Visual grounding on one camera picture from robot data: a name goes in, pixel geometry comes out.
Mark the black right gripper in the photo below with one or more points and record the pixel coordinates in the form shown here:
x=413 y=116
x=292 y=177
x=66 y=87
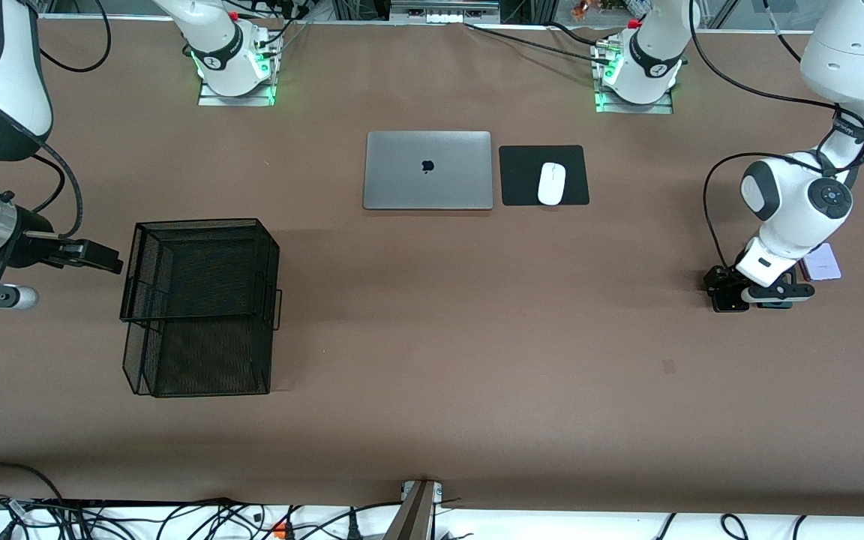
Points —
x=29 y=235

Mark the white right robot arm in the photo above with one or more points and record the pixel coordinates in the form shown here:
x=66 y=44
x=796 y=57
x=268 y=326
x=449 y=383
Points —
x=222 y=45

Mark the green phone round camera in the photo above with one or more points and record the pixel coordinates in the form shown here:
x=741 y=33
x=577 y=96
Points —
x=775 y=305

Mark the small black flip phone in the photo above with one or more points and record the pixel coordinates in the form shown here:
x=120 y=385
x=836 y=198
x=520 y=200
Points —
x=730 y=306

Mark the grey closed laptop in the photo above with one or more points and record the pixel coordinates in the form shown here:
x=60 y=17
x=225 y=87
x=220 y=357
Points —
x=427 y=170

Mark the black mouse pad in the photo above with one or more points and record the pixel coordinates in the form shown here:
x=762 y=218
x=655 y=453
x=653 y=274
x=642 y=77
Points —
x=526 y=176

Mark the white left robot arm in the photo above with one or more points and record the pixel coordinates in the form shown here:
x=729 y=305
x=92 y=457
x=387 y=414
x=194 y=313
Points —
x=799 y=202

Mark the aluminium camera post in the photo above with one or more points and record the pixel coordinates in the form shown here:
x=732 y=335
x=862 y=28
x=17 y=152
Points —
x=413 y=514

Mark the white computer mouse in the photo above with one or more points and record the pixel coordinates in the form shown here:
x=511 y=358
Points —
x=551 y=183

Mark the lavender flip phone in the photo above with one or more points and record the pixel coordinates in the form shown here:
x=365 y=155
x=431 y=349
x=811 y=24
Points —
x=826 y=264

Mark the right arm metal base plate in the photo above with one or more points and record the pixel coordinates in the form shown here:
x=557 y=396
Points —
x=237 y=100

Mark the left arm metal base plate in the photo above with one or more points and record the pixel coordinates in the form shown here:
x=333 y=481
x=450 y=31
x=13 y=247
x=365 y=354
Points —
x=631 y=107

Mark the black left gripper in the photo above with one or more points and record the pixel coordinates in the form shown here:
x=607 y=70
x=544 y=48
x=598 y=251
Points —
x=721 y=288

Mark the orange plug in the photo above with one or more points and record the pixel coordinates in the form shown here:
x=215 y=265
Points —
x=280 y=530

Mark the grey power strip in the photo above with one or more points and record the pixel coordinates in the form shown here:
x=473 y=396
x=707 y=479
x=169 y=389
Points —
x=445 y=13

